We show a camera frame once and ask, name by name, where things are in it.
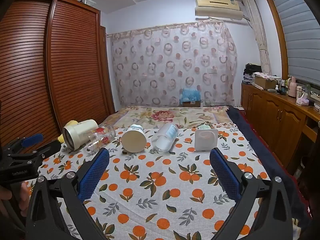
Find white square cup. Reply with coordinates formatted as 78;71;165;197
194;124;219;152

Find pink tissue box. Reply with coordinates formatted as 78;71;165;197
296;93;309;105

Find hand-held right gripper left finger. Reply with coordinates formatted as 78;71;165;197
25;148;110;240

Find white paper cup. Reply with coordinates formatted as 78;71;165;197
121;124;148;153

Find blue plastic bag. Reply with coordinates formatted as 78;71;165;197
179;88;202;103

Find wooden side cabinet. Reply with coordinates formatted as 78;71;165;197
240;82;320;178

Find cream mug with yellow handle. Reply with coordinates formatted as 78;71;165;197
58;119;99;152

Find cardboard box with floral cloth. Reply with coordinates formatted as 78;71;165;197
252;72;277;90

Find pink kettle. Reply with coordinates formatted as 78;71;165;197
287;77;298;98

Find black bag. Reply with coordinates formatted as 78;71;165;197
243;64;262;82

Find person's left hand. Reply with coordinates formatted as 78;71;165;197
0;181;32;217

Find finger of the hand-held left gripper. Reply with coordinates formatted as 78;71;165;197
4;133;44;154
24;140;62;161

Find orange fruit print cloth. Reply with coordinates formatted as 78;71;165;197
25;126;273;240

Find beige side curtain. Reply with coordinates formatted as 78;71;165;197
242;0;272;75

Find cream air conditioner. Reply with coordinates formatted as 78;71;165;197
194;0;243;20

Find brown slatted wardrobe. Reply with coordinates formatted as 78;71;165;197
0;0;115;153

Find circle patterned curtain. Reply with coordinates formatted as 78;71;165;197
106;21;238;108

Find translucent plastic bottle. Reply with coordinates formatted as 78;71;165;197
151;124;179;153

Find grey window blind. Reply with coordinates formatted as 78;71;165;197
269;0;320;85

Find clear glass with red print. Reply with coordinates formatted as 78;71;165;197
86;124;117;153

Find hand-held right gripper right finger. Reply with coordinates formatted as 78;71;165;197
209;147;295;240

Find floral blanket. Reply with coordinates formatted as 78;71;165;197
104;106;229;130

